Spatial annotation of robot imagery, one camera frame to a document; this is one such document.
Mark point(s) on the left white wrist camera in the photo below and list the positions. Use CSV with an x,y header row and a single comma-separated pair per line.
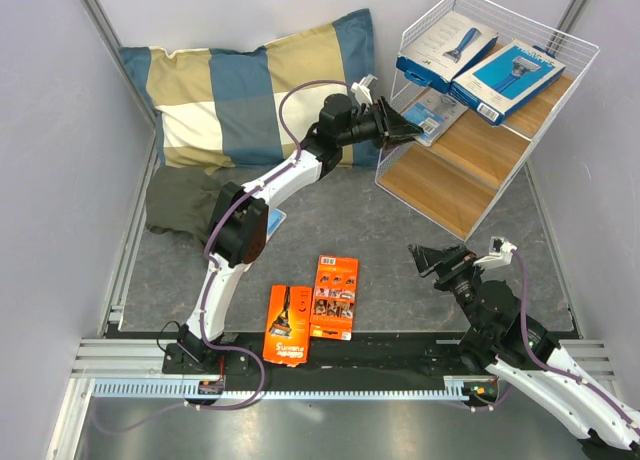
x,y
363,90

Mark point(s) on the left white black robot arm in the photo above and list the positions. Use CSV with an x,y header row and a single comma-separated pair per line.
x,y
241,213

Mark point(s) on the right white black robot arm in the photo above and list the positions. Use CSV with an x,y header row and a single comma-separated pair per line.
x,y
504,341

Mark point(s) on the orange Gillette Fusion box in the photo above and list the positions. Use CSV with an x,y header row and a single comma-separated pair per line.
x,y
287,333

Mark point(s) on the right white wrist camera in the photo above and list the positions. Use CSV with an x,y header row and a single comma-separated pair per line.
x,y
499,255

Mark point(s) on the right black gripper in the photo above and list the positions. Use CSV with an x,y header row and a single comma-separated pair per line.
x,y
447,262

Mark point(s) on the clear blister razor pack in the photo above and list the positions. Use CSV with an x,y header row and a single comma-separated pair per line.
x,y
275,220

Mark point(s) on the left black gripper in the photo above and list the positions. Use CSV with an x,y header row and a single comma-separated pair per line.
x,y
390,127

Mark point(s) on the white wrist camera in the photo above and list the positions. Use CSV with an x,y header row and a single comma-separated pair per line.
x,y
499,255
363,90

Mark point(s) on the white Gillette SkinGuard pack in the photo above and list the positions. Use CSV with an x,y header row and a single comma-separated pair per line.
x,y
435,113

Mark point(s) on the olive green cloth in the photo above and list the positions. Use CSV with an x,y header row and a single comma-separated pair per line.
x,y
181,200

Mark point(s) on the white blue razor box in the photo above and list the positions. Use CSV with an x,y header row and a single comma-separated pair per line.
x,y
445,50

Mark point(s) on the blue Harry's razor box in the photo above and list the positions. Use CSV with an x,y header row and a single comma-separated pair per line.
x,y
505,81

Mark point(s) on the blue beige checkered pillow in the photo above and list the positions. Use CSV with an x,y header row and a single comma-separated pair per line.
x,y
217,108

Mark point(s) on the orange Styler razor box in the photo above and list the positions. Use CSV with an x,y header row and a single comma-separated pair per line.
x,y
334,298

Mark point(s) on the light blue cable duct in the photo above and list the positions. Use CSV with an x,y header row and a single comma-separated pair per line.
x,y
197,390

